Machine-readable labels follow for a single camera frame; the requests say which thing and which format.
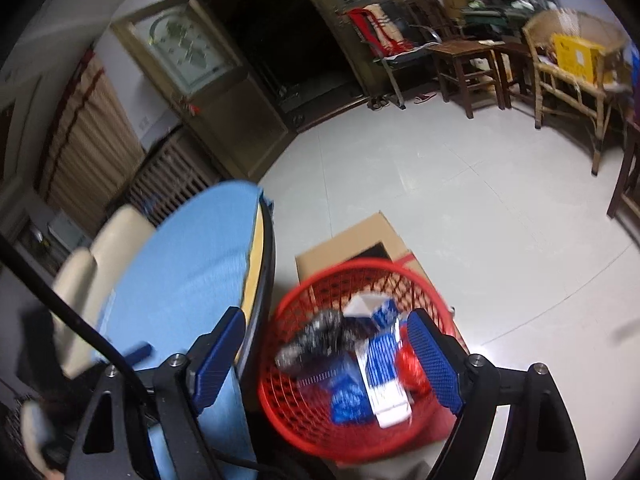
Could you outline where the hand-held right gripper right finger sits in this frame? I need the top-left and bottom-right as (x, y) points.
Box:
(406, 309), (587, 480)

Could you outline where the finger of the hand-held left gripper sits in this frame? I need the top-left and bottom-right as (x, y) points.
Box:
(122, 342), (152, 363)

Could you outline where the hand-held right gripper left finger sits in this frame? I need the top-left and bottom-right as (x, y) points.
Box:
(65, 306), (247, 480)

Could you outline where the red plastic bag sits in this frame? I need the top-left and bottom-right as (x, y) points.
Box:
(397, 332), (433, 401)

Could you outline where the blue striped white box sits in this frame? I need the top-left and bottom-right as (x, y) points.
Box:
(357, 332), (413, 428)

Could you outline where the blue foil packet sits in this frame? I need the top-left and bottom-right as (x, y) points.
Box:
(330, 360), (376, 426)

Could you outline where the white medicine box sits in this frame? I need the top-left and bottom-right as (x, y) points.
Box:
(345, 294), (401, 331)

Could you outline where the black plastic bag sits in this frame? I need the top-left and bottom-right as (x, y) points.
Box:
(275, 310), (373, 373)

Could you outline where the red mesh basket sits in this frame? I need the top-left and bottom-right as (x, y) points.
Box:
(259, 258), (458, 461)

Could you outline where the beige leather sofa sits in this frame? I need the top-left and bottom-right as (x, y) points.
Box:
(50, 205), (156, 381)

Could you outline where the blue tablecloth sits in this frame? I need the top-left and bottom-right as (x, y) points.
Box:
(95, 182), (273, 480)

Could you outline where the round table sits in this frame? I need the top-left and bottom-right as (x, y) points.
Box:
(235, 187), (277, 381)

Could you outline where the large cardboard box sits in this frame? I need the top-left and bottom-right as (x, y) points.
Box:
(295, 211), (471, 480)

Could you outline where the wooden crib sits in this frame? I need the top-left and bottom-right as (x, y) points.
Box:
(125, 127), (221, 226)

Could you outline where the brown curtain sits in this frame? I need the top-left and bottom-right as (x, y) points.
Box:
(35, 52), (146, 233)

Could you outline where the wooden door with glass panel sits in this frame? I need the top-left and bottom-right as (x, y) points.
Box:
(112, 0), (291, 181)
(280, 0), (426, 96)

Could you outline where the dark wooden furniture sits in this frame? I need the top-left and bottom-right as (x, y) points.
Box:
(606, 110), (640, 221)

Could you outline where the bamboo chair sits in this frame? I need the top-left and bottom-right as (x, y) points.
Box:
(522, 9), (633, 176)

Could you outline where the dark wooden stool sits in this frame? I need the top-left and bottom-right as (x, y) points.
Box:
(431, 40), (506, 120)

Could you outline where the dark wooden side table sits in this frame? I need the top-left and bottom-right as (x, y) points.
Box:
(492, 40), (533, 108)

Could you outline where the yellow box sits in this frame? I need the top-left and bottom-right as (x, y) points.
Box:
(551, 33), (608, 86)

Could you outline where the red striped cloth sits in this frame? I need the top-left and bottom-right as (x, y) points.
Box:
(346, 4), (406, 56)

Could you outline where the cluttered dark desk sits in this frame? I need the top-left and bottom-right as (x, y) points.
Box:
(462, 0), (538, 43)

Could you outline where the dark wooden chair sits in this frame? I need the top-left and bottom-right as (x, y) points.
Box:
(402, 0), (461, 43)

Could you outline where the small cardboard box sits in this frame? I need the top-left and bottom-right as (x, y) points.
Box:
(439, 0), (473, 21)

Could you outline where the black cable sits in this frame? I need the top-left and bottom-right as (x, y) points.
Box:
(0, 234), (281, 476)

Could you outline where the metal frame chair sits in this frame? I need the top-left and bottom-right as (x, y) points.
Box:
(345, 5), (446, 108)

